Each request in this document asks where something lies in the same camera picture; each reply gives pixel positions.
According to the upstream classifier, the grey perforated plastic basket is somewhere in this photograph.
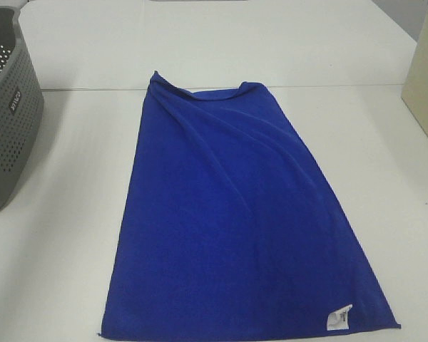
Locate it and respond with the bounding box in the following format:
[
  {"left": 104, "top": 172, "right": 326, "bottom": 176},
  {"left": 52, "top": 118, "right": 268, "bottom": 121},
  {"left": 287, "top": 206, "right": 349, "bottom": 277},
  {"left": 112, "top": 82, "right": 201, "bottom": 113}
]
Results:
[{"left": 0, "top": 6, "right": 44, "bottom": 209}]

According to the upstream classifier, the blue towel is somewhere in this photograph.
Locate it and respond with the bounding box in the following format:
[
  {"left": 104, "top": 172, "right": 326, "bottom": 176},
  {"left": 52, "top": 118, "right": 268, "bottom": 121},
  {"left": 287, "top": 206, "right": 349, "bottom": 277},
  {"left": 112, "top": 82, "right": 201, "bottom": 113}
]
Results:
[{"left": 100, "top": 74, "right": 399, "bottom": 341}]

